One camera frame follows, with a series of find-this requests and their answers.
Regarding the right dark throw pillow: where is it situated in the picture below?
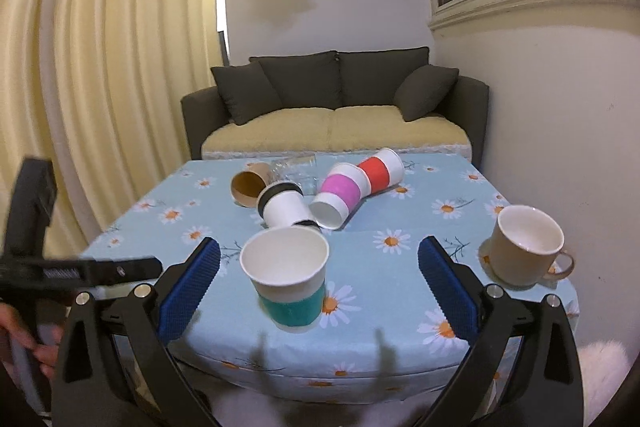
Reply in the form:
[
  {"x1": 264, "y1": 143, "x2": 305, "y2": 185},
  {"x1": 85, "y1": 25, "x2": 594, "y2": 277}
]
[{"x1": 394, "y1": 64, "x2": 459, "y2": 122}]

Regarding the left hand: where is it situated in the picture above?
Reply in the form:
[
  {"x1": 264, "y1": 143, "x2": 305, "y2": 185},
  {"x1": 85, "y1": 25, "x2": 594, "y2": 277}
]
[{"x1": 0, "y1": 303, "x2": 63, "y2": 381}]

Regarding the yellow sofa seat cover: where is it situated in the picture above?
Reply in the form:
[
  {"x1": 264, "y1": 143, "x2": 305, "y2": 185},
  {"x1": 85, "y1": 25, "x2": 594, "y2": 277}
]
[{"x1": 201, "y1": 105, "x2": 473, "y2": 159}]

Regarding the red banded paper cup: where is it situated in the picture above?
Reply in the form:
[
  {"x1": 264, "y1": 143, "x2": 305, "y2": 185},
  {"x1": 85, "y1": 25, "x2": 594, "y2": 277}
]
[{"x1": 358, "y1": 147, "x2": 405, "y2": 194}]

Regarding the clear glass tumbler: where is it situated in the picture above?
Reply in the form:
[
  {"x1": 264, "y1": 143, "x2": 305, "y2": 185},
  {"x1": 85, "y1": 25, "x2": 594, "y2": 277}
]
[{"x1": 270, "y1": 154, "x2": 318, "y2": 196}]

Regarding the cream curtain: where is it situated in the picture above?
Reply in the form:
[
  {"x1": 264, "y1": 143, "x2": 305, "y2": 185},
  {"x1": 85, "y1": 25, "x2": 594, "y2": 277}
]
[{"x1": 1, "y1": 0, "x2": 221, "y2": 257}]

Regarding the daisy print blue tablecloth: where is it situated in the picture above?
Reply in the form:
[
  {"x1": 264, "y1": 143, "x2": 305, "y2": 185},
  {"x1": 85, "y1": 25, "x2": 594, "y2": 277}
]
[{"x1": 81, "y1": 150, "x2": 582, "y2": 405}]

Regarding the pink banded paper cup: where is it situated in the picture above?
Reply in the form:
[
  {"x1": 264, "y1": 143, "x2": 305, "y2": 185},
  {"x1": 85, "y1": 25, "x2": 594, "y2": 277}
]
[{"x1": 309, "y1": 162, "x2": 371, "y2": 230}]

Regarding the dark grey sofa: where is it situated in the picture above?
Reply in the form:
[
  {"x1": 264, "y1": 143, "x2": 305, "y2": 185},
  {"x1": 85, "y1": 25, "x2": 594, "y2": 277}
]
[{"x1": 180, "y1": 46, "x2": 489, "y2": 167}]

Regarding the left dark throw pillow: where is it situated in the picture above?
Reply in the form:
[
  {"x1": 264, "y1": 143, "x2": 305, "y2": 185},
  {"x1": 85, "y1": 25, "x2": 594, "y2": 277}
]
[{"x1": 210, "y1": 62, "x2": 283, "y2": 126}]

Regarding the black banded paper cup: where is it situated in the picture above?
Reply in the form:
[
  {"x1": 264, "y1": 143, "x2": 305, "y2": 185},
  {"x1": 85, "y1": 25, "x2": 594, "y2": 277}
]
[{"x1": 257, "y1": 181, "x2": 319, "y2": 229}]

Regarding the white ceramic mug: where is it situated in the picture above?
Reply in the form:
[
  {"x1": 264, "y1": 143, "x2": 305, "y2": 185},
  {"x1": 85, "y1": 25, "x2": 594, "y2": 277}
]
[{"x1": 486, "y1": 205, "x2": 575, "y2": 287}]

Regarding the teal banded paper cup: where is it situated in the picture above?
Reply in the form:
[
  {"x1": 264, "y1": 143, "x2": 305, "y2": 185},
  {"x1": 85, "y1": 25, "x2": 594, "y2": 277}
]
[{"x1": 240, "y1": 225, "x2": 330, "y2": 329}]

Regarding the brown paper cup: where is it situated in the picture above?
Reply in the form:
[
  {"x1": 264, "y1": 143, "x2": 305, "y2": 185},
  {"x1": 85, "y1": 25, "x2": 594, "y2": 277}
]
[{"x1": 230, "y1": 162, "x2": 274, "y2": 208}]

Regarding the dark throw pillow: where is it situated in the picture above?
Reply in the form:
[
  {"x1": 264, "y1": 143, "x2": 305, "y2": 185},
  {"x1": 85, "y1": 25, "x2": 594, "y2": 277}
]
[
  {"x1": 394, "y1": 64, "x2": 459, "y2": 122},
  {"x1": 210, "y1": 62, "x2": 283, "y2": 126}
]

